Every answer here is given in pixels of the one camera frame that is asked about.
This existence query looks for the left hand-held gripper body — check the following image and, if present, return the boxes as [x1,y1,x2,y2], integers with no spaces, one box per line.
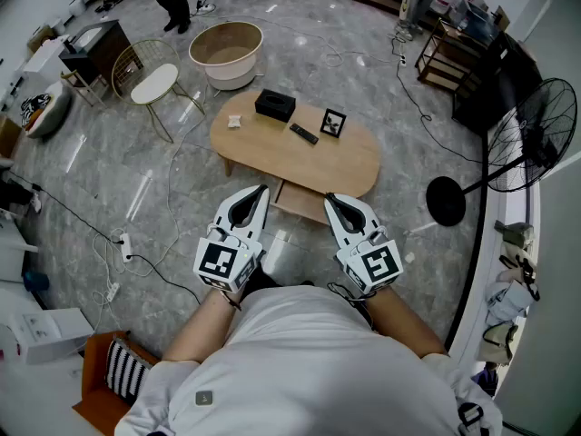
[193,223,267,294]

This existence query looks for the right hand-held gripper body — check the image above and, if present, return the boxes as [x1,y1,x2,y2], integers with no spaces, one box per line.
[335,227,404,295]

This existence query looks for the black remote control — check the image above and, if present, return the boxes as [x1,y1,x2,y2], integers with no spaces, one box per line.
[289,123,320,145]

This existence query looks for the person's left forearm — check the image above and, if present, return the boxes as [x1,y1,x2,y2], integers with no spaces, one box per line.
[162,288,242,365]

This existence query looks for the person's right forearm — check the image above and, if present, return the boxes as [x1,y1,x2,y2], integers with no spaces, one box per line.
[365,286,449,361]

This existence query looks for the round wooden table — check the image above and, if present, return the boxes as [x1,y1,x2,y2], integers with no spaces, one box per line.
[209,90,381,199]

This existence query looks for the person's black trousers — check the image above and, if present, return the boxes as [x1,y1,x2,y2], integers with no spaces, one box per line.
[240,265,376,331]

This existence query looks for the black standing fan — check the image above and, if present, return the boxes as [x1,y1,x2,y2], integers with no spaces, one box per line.
[425,77,578,228]

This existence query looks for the black leather tissue box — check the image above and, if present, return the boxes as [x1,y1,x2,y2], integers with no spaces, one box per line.
[254,88,297,124]

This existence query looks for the person's white shirt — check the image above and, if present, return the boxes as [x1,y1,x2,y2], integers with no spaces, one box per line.
[115,285,503,436]

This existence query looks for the pale blue bag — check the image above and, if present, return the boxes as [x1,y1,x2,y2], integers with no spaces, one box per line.
[484,280,533,327]

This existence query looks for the grey-green bag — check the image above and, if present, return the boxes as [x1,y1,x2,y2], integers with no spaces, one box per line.
[493,219,536,250]

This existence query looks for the olive tote bag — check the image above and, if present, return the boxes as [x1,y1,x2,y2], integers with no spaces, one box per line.
[475,322,519,366]

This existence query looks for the black white striped pillow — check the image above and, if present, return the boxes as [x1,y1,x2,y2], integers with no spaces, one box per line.
[104,337,153,401]

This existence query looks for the round beige glass-top table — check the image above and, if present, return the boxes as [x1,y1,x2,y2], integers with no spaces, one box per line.
[188,20,264,93]

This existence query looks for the purple umbrella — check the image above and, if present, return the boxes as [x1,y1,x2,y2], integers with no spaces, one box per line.
[470,362,500,398]

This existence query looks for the wooden shelf rack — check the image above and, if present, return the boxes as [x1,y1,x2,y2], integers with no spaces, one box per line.
[415,18,482,93]

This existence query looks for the black cabinet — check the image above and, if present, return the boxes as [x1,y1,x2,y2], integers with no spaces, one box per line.
[451,32,544,135]

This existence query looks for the blue box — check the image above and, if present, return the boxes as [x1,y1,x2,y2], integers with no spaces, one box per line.
[23,270,50,292]

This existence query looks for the white flat box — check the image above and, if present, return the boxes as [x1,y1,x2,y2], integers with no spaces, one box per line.
[8,307,95,365]

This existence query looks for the grey round cushion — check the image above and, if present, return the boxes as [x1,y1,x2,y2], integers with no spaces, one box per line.
[20,79,74,139]

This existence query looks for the dark vanity cabinet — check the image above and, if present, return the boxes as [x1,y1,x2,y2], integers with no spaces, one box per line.
[58,19,144,85]

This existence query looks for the zebra striped pillow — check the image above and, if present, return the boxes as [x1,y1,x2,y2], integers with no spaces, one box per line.
[20,93,52,129]

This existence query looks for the brown cardboard box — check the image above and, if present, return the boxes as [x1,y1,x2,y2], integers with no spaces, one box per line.
[0,115,24,159]

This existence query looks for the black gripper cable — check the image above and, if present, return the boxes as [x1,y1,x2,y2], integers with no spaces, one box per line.
[326,282,378,331]

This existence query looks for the black picture frame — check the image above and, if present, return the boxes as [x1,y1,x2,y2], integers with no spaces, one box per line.
[319,108,348,139]

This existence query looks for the black floor cable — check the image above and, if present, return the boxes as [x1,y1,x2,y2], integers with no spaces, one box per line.
[390,34,489,165]
[8,170,203,308]

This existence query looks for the beige bag with black strap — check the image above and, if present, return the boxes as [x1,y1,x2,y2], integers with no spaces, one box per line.
[497,245,541,302]

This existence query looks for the gold wire chair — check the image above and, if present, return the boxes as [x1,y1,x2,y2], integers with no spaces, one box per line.
[111,38,206,144]

